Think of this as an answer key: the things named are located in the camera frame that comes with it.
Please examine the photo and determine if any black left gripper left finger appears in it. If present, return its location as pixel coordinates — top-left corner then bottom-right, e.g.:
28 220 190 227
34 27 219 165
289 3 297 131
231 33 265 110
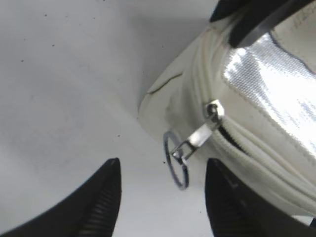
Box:
3 158 121 237

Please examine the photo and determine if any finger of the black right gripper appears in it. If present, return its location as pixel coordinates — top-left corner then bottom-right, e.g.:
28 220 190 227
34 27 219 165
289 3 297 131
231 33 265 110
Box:
229 0 313 48
209 0 250 23

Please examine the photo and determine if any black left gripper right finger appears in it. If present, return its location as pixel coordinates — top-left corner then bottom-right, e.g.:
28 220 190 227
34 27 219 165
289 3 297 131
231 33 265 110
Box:
205 158 316 237

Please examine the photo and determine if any cream canvas zipper bag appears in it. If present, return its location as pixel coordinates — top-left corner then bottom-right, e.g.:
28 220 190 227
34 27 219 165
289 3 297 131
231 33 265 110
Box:
139 2 316 217

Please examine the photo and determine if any silver zipper pull with ring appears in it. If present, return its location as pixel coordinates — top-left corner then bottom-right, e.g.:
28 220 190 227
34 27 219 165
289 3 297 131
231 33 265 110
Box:
163 99 225 191

